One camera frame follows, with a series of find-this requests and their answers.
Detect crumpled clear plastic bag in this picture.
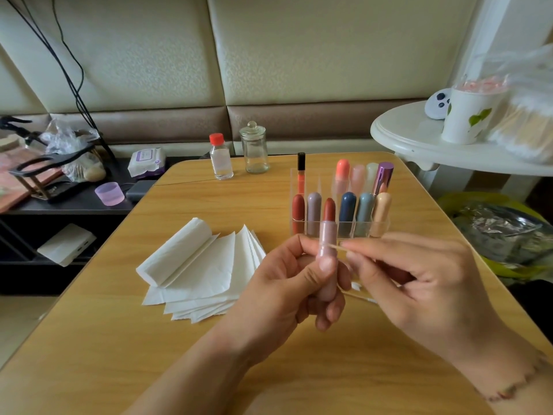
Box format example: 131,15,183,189
41,115,107,183

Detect white tissue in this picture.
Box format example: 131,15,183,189
135,217,215,288

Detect glass jar with lid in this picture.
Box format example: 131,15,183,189
240,120,270,175

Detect black cables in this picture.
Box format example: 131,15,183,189
4,0,109,152

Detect black clip tool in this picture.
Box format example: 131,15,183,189
0,115,40,144

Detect white round side table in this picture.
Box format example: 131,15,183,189
370,101,553,178

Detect yellow-green bin with bag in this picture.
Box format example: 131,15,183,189
436,191,553,282

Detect red lipstick mauve tube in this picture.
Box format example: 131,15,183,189
306,191,323,236

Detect person's right hand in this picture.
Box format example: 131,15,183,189
339,231,550,401

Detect red lipstick dusty pink tube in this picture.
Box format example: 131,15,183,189
316,198,340,301

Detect small purple plastic cup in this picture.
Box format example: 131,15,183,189
95,181,126,206

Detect person's right forearm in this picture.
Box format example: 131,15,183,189
458,341,553,415

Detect clear bottle red cap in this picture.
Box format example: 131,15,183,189
209,133,234,180

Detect wet wipes pack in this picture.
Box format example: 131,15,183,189
128,148,167,179

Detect person's left forearm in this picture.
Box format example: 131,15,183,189
125,333,260,415

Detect white power bank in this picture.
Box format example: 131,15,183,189
36,222,97,267

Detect thin wrist bracelet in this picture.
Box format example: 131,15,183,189
482,354,552,403

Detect white panda figure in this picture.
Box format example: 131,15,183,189
424,89,452,120

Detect beige padded backrest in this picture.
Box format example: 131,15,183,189
0,0,480,156

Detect stack of white tissues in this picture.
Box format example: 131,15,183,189
135,217,267,323

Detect pink tray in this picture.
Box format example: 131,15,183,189
0,142,62,213

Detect white mug green leaf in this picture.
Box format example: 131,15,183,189
441,77,509,145

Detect person's left hand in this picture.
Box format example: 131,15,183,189
216,235,353,367

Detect black low shelf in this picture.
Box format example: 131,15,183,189
0,155,209,295

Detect clear acrylic lipstick organizer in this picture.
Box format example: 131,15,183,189
298,152,395,239

